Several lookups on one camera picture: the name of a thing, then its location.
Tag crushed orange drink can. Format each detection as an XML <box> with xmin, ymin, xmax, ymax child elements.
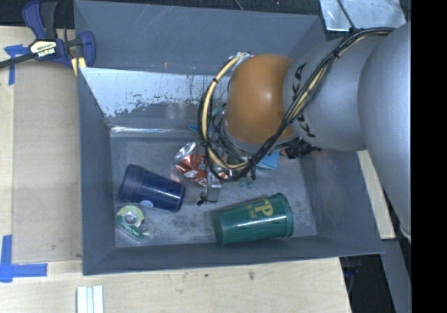
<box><xmin>170</xmin><ymin>141</ymin><xmax>230</xmax><ymax>187</ymax></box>

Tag green cup with yellow print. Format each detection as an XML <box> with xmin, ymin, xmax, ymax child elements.
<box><xmin>210</xmin><ymin>192</ymin><xmax>295</xmax><ymax>247</ymax></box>

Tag grey metal bin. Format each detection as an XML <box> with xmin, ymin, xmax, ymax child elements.
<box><xmin>72</xmin><ymin>0</ymin><xmax>386</xmax><ymax>276</ymax></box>

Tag light blue flat thing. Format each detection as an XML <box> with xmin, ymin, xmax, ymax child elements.
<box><xmin>256</xmin><ymin>150</ymin><xmax>282</xmax><ymax>170</ymax></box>

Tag green tape dispenser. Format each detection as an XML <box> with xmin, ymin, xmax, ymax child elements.
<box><xmin>115</xmin><ymin>203</ymin><xmax>152</xmax><ymax>240</ymax></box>

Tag dark blue cup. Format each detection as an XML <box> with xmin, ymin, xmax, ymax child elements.
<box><xmin>117</xmin><ymin>163</ymin><xmax>186</xmax><ymax>213</ymax></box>

